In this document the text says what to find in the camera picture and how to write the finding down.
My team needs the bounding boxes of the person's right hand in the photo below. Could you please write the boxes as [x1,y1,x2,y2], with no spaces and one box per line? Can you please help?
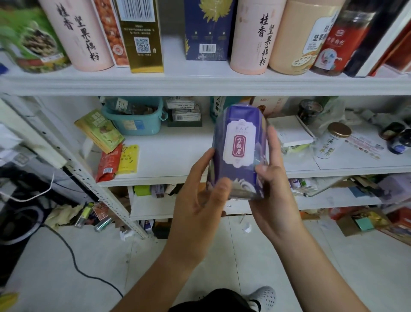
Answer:
[249,125,304,242]

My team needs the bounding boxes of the person's left hand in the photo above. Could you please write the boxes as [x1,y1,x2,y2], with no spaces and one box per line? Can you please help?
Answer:
[166,148,233,264]

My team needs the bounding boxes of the purple canister white label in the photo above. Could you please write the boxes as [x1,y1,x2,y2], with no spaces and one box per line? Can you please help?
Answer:
[207,104,269,200]

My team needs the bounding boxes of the white metal shelving unit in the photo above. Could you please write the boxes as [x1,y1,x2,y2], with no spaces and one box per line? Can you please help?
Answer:
[0,0,411,239]

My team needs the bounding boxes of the yellow box white label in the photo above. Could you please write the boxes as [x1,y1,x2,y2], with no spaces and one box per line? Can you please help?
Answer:
[112,0,164,73]

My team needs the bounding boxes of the orange patterned box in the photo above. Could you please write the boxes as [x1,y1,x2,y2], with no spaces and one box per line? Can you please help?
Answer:
[92,0,129,68]

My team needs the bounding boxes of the small pink canister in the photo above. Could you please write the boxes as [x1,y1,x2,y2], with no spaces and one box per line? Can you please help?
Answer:
[39,0,115,73]

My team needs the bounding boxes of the clear green label nut jar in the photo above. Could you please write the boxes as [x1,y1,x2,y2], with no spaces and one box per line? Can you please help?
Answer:
[0,0,71,73]

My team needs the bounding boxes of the person's right forearm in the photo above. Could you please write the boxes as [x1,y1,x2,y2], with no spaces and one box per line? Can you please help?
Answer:
[273,222,370,312]

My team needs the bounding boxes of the person's left forearm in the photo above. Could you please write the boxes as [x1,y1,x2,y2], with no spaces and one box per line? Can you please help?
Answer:
[112,247,206,312]

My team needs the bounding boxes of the white flat box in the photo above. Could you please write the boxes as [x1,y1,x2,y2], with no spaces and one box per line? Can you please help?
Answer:
[268,115,317,149]

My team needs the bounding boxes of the person's black clothing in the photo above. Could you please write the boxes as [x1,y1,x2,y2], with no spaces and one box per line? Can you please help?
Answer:
[168,288,258,312]

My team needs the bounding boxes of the person's white shoe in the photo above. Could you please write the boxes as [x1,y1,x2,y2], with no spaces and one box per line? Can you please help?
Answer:
[247,286,277,312]

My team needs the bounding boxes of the white box brown print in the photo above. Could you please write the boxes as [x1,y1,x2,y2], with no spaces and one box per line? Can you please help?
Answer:
[250,96,290,118]

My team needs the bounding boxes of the dark blue moon box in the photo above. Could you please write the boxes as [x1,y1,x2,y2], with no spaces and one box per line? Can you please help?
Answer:
[184,0,237,62]

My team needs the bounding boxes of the black box white edge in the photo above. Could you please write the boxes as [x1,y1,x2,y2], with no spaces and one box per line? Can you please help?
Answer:
[343,0,411,78]

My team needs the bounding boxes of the brown carton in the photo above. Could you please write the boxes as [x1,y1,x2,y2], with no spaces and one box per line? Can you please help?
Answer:
[337,212,381,237]

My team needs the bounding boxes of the yellow tag packet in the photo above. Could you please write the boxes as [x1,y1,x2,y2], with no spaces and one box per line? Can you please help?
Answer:
[117,144,140,176]

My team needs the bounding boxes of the dark jar with lid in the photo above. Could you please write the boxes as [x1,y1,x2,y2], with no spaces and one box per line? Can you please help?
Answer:
[297,99,325,125]

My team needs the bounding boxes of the red snack packet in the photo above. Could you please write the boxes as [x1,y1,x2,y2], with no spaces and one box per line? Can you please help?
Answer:
[95,143,124,183]

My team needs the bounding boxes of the small black grey boxes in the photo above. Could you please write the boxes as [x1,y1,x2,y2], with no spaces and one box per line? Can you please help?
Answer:
[164,98,203,127]

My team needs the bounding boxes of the teal pouch bag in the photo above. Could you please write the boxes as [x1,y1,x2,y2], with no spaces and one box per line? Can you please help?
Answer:
[210,96,235,123]

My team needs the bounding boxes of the teal plastic basket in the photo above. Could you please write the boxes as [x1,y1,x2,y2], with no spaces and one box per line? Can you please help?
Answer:
[101,96,169,136]

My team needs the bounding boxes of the green snack packet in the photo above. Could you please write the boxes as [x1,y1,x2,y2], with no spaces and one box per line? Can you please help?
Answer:
[75,108,126,154]

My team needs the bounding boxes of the small dark bottle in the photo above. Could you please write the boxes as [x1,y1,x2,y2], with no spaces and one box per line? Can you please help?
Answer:
[388,129,411,155]
[379,122,407,140]

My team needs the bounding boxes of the pink cylinder canister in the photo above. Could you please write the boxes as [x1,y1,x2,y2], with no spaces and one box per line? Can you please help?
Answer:
[230,0,288,75]

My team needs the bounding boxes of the beige cylinder canister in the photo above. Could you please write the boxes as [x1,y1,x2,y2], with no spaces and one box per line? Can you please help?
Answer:
[268,0,345,75]

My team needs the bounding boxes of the red canister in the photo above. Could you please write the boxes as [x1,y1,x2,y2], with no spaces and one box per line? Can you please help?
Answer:
[311,0,376,77]

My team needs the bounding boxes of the white power strip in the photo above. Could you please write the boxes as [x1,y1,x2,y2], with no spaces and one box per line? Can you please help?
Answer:
[0,96,68,169]

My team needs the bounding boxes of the white power adapter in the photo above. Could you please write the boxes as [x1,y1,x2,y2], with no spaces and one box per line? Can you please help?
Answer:
[0,123,23,150]

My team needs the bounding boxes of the white ring light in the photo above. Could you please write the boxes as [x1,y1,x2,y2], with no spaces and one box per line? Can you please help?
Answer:
[0,206,45,245]

